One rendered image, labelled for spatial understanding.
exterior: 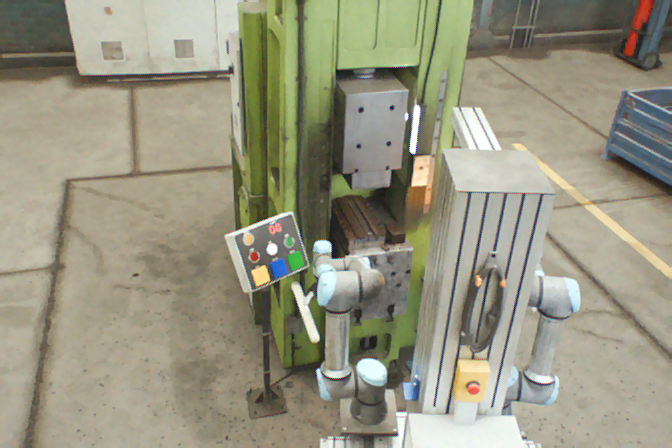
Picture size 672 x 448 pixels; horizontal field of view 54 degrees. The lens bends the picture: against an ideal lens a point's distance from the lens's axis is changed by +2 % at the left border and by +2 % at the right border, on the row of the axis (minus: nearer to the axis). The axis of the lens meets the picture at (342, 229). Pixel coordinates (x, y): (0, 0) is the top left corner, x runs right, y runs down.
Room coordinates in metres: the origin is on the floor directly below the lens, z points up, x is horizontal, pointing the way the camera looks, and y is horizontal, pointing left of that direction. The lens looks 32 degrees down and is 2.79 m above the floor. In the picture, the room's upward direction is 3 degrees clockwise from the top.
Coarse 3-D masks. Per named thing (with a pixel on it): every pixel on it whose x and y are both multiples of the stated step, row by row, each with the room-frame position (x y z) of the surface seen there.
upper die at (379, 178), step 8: (344, 176) 2.88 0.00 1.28; (352, 176) 2.76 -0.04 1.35; (360, 176) 2.77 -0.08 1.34; (368, 176) 2.78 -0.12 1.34; (376, 176) 2.80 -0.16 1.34; (384, 176) 2.81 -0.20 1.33; (352, 184) 2.76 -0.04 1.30; (360, 184) 2.77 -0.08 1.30; (368, 184) 2.79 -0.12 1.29; (376, 184) 2.80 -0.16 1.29; (384, 184) 2.81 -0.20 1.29
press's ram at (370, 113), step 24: (336, 72) 3.03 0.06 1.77; (384, 72) 3.06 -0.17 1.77; (336, 96) 2.89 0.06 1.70; (360, 96) 2.76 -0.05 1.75; (384, 96) 2.80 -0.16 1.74; (336, 120) 2.87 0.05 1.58; (360, 120) 2.77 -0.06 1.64; (384, 120) 2.80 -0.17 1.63; (336, 144) 2.86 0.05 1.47; (360, 144) 2.77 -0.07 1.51; (384, 144) 2.81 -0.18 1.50; (360, 168) 2.77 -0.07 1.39; (384, 168) 2.81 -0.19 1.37
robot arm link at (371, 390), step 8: (368, 360) 1.82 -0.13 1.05; (352, 368) 1.79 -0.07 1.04; (360, 368) 1.77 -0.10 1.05; (368, 368) 1.78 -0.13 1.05; (376, 368) 1.78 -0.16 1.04; (384, 368) 1.79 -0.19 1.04; (360, 376) 1.75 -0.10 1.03; (368, 376) 1.74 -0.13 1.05; (376, 376) 1.74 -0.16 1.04; (384, 376) 1.76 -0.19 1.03; (360, 384) 1.73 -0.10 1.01; (368, 384) 1.73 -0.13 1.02; (376, 384) 1.73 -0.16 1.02; (384, 384) 1.75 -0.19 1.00; (360, 392) 1.72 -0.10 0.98; (368, 392) 1.72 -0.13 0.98; (376, 392) 1.73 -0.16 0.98; (384, 392) 1.76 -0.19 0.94; (368, 400) 1.72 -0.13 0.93; (376, 400) 1.73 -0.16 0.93
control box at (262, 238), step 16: (256, 224) 2.55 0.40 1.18; (272, 224) 2.55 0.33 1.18; (288, 224) 2.60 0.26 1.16; (240, 240) 2.42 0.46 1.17; (256, 240) 2.46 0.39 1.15; (272, 240) 2.51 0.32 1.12; (240, 256) 2.38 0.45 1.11; (272, 256) 2.46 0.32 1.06; (304, 256) 2.55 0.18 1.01; (240, 272) 2.38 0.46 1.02; (288, 272) 2.46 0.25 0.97; (256, 288) 2.34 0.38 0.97
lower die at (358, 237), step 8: (336, 200) 3.15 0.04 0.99; (344, 200) 3.15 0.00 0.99; (360, 200) 3.15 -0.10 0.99; (336, 208) 3.07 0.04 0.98; (344, 208) 3.06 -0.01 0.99; (352, 208) 3.04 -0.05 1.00; (368, 208) 3.07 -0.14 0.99; (344, 216) 2.99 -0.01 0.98; (352, 216) 2.98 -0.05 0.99; (368, 216) 2.98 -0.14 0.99; (344, 224) 2.90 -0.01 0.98; (352, 224) 2.90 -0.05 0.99; (360, 224) 2.89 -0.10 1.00; (376, 224) 2.90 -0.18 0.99; (344, 232) 2.83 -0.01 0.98; (352, 232) 2.83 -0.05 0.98; (360, 232) 2.82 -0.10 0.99; (376, 232) 2.82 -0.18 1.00; (344, 240) 2.82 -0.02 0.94; (352, 240) 2.77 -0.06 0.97; (360, 240) 2.78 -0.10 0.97; (368, 240) 2.79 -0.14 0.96; (376, 240) 2.81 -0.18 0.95; (352, 248) 2.77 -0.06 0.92; (360, 248) 2.78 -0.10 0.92
